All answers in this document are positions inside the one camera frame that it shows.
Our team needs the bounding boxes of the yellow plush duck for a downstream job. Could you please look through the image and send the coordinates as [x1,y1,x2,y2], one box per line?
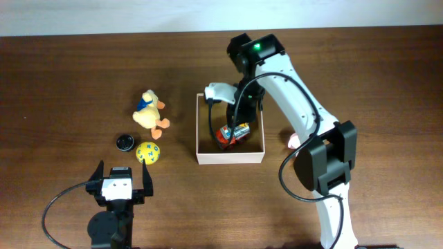
[132,89,170,140]

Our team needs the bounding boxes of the pink hat duck figurine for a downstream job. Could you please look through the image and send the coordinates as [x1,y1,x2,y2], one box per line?
[287,133,300,149]

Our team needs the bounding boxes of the red grey toy truck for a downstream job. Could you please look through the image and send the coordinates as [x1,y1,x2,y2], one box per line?
[215,122,251,150]

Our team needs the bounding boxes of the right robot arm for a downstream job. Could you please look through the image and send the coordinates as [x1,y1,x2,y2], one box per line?
[226,34,358,248]

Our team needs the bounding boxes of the black round cap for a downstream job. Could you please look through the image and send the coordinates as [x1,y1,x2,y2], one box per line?
[116,134,135,152]

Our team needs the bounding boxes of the yellow letter ball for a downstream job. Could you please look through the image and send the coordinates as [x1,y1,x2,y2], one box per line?
[136,142,161,165]

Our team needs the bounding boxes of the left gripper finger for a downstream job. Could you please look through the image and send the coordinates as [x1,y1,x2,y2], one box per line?
[89,160,104,181]
[142,159,154,196]

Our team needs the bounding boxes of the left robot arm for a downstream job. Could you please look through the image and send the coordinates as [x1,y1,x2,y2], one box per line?
[85,161,154,249]

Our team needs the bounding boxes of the pink open cardboard box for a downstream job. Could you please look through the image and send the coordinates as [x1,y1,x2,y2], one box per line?
[195,93,266,165]

